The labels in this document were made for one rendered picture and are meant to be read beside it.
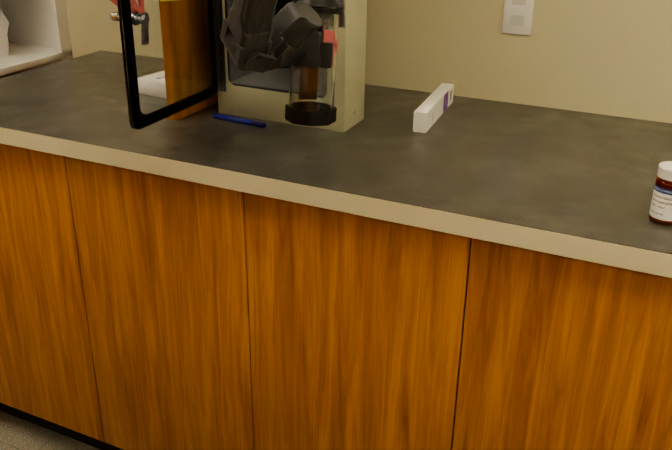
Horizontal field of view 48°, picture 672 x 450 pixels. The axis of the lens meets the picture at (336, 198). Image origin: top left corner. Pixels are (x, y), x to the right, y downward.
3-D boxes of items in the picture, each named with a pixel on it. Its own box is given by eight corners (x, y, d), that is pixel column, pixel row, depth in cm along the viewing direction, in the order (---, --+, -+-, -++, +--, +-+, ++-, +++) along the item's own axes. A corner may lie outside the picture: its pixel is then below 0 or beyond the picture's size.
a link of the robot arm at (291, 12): (218, 30, 125) (240, 68, 122) (260, -20, 119) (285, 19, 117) (266, 42, 135) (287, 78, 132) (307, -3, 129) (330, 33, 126)
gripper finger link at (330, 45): (314, 24, 145) (293, 28, 136) (348, 27, 142) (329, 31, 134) (313, 59, 147) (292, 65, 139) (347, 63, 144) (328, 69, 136)
